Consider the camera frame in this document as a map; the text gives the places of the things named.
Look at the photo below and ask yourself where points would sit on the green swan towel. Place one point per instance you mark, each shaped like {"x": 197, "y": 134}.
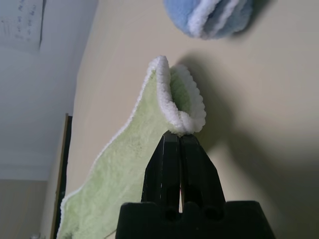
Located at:
{"x": 119, "y": 174}

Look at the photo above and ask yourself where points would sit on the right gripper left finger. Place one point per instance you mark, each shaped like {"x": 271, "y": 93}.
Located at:
{"x": 169, "y": 174}

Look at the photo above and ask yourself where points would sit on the folded blue towel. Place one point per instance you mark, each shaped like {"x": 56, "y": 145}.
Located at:
{"x": 182, "y": 17}

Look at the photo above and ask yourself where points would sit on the whiteboard with writing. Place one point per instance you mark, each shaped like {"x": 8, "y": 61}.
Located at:
{"x": 20, "y": 22}

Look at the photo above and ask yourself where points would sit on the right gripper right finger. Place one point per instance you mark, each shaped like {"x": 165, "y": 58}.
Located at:
{"x": 197, "y": 174}

